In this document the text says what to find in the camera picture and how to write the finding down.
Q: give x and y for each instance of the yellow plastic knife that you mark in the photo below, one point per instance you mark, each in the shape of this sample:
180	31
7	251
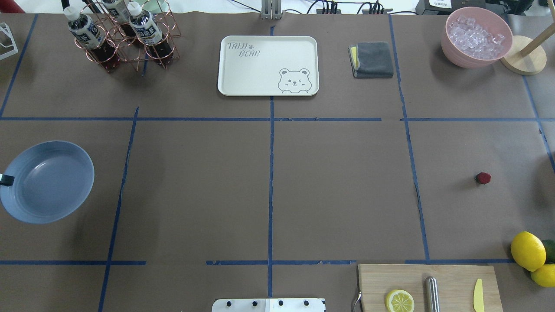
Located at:
478	298

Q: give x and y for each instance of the wooden stand with pole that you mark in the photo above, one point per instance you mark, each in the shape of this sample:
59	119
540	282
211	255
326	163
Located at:
526	56

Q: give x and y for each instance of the tea bottle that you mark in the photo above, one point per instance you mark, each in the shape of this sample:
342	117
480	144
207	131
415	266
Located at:
120	14
146	27
91	38

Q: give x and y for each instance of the copper wire bottle rack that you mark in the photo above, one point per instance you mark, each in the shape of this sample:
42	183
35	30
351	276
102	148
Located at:
129	49

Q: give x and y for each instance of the large yellow lemon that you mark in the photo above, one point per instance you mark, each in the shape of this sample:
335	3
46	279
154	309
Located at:
528	251

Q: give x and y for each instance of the left tea bottle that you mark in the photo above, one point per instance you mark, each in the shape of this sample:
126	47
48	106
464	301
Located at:
91	38

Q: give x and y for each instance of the red strawberry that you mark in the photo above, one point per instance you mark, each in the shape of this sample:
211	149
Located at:
483	178

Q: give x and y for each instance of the aluminium frame post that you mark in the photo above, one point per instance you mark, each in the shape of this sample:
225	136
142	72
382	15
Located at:
271	10

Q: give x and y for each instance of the small yellow lemon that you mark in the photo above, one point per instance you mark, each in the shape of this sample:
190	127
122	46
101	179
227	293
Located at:
544	276

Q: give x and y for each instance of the wooden cutting board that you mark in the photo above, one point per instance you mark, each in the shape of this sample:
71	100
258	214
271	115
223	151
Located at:
455	285

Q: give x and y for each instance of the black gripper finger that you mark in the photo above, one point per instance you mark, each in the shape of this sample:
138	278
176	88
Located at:
6	180

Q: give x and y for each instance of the lemon half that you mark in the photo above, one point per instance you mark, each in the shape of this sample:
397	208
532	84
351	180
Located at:
399	300

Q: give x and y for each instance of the green lime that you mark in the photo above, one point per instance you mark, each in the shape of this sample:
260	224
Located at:
549	246

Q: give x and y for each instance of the cream bear tray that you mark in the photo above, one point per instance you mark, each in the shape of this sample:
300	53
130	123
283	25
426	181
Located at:
268	66

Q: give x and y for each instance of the pink bowl with ice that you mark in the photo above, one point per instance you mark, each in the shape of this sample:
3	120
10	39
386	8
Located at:
474	37

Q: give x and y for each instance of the back tea bottle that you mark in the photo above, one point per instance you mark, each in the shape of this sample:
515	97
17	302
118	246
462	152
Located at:
120	14

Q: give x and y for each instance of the blue round plate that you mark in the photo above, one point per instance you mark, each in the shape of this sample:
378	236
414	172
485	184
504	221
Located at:
52	180

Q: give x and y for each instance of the white wire cup rack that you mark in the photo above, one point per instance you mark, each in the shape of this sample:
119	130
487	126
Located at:
8	46

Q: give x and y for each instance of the grey folded cloth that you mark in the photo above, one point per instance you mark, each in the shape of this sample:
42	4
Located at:
371	60

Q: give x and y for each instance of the front tea bottle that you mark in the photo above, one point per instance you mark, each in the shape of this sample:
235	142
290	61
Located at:
146	27

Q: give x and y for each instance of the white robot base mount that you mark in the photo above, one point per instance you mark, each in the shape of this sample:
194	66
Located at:
270	305

